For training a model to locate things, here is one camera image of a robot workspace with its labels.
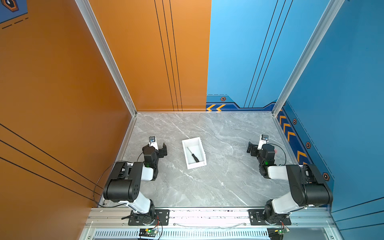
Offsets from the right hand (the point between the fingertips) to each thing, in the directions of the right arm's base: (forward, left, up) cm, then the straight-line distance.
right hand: (255, 143), depth 94 cm
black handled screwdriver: (-7, +39, -5) cm, 40 cm away
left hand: (0, +63, +2) cm, 63 cm away
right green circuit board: (-46, 0, -8) cm, 47 cm away
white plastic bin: (+2, +40, -5) cm, 40 cm away
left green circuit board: (-45, +61, -7) cm, 76 cm away
